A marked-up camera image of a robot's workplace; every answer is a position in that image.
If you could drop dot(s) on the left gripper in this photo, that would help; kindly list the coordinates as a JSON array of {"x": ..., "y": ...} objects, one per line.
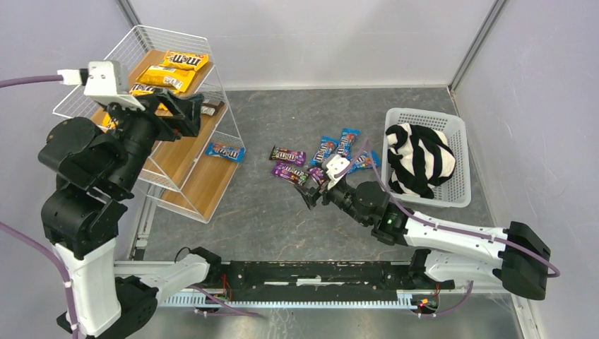
[{"x": 165, "y": 119}]

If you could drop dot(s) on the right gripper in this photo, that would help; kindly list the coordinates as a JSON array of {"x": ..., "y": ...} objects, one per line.
[{"x": 323, "y": 193}]

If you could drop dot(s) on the yellow M&M bag bottom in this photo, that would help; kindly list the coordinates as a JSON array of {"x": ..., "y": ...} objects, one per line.
[{"x": 173, "y": 78}]

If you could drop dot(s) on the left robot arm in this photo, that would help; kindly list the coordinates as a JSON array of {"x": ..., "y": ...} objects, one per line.
[{"x": 96, "y": 172}]

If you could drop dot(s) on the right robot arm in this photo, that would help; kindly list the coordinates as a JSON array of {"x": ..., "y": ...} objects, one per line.
[{"x": 515, "y": 257}]

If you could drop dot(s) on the brown M&M bag on shelf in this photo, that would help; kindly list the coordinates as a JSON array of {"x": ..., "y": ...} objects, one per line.
[{"x": 211, "y": 107}]

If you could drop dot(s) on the yellow M&M bag top shelf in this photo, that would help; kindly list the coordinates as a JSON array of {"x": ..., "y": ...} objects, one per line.
[{"x": 184, "y": 61}]

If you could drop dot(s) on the blue M&M bag on shelf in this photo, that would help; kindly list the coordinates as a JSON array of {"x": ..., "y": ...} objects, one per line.
[{"x": 227, "y": 152}]

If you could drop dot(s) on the purple brown M&M bag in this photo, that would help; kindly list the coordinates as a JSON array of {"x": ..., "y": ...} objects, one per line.
[{"x": 318, "y": 175}]

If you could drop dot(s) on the blue M&M bag left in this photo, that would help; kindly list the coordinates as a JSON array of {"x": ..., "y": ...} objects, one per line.
[{"x": 327, "y": 147}]

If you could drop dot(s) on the blue M&M bag upper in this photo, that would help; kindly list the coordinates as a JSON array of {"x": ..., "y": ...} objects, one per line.
[{"x": 346, "y": 140}]

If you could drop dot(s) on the blue M&M bag right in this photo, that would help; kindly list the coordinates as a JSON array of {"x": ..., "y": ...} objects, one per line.
[{"x": 365, "y": 160}]

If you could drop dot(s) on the black white striped cloth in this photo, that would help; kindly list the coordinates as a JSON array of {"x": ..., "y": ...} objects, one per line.
[{"x": 420, "y": 159}]

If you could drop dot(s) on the white plastic basket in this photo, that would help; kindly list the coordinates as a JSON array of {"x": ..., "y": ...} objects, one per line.
[{"x": 456, "y": 192}]

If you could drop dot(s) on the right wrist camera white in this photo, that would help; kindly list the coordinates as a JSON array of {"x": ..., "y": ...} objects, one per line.
[{"x": 334, "y": 167}]

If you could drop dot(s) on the white wire shelf rack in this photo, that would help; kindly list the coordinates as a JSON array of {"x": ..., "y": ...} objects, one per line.
[{"x": 183, "y": 178}]

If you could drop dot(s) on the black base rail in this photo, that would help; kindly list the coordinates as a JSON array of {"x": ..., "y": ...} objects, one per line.
[{"x": 315, "y": 285}]

